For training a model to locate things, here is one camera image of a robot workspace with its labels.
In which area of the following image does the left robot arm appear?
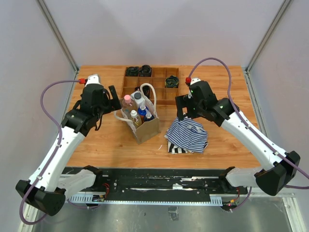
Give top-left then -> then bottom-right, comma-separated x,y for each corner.
15,74 -> 121,217

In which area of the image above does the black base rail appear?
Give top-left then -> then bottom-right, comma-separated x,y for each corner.
80,168 -> 248,204

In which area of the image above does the dark green rolled sock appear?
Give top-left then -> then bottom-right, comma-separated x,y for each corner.
165,75 -> 179,88

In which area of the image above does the black white striped cloth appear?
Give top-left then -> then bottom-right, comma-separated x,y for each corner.
168,142 -> 193,154

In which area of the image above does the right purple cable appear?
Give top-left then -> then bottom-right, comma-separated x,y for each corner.
185,57 -> 309,189

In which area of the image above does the black rolled sock left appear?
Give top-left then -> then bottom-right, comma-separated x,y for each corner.
126,66 -> 139,76

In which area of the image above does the black rolled sock behind bag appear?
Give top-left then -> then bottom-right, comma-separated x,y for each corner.
135,86 -> 151,99

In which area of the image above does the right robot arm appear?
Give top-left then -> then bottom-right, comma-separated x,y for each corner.
175,77 -> 300,196

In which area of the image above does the wooden compartment tray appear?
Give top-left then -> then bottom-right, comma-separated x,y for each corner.
121,67 -> 180,105

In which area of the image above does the white bottle grey cap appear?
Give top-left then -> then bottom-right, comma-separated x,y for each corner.
131,90 -> 145,109

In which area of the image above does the purple cable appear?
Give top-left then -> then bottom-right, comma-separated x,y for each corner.
19,78 -> 87,225
185,57 -> 309,189

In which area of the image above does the pink cap clear bottle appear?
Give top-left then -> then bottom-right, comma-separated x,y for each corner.
122,95 -> 135,115

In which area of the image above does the blue striped cloth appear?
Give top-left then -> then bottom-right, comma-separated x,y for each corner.
165,117 -> 208,153

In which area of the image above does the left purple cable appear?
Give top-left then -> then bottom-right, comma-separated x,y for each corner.
19,78 -> 87,225

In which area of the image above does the blue spray bottle orange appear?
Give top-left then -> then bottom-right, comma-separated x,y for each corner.
138,102 -> 148,119

